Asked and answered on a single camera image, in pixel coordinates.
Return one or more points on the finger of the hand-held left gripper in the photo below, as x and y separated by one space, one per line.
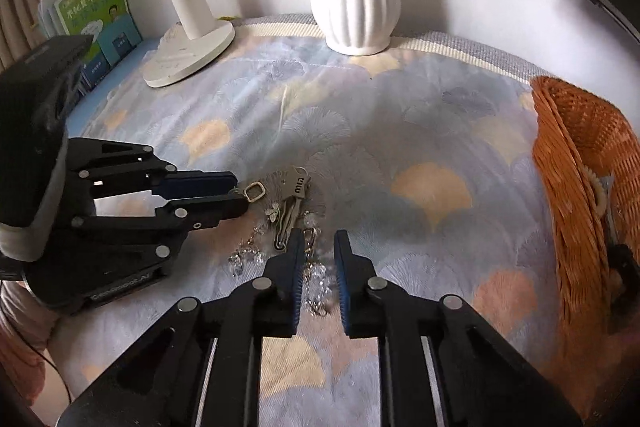
215 212
200 183

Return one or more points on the orange woven basket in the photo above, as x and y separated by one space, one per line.
565 187

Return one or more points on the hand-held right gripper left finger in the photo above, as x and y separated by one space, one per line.
296 277

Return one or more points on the black wrist watch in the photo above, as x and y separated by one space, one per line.
622 259

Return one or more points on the person's left forearm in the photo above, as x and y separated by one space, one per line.
20 332

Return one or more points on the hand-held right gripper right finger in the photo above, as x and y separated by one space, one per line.
342 277

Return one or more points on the green cover book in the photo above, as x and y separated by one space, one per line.
95 7

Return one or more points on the cream bangle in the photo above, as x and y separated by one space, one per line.
597 194

